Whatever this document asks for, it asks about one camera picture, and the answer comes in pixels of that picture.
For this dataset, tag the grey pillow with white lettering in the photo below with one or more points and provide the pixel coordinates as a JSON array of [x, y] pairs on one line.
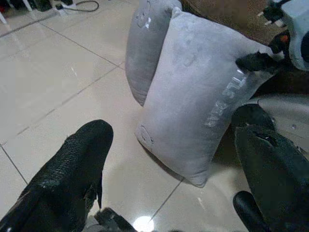
[[193, 101]]

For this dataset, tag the white furniture leg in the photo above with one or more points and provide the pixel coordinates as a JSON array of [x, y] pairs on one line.
[[3, 14]]

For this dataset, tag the white power strip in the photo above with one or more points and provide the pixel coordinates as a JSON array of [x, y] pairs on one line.
[[64, 4]]

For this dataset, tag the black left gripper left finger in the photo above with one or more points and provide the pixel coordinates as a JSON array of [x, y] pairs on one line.
[[65, 174]]

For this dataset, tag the brown sofa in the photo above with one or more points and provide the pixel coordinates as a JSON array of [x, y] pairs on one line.
[[231, 19]]

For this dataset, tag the grey pillow with embossed face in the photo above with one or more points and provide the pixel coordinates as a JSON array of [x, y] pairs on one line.
[[142, 48]]

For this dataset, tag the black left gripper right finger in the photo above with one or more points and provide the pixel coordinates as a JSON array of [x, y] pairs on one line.
[[277, 174]]

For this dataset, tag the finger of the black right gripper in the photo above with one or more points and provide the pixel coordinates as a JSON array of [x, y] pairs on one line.
[[256, 62]]

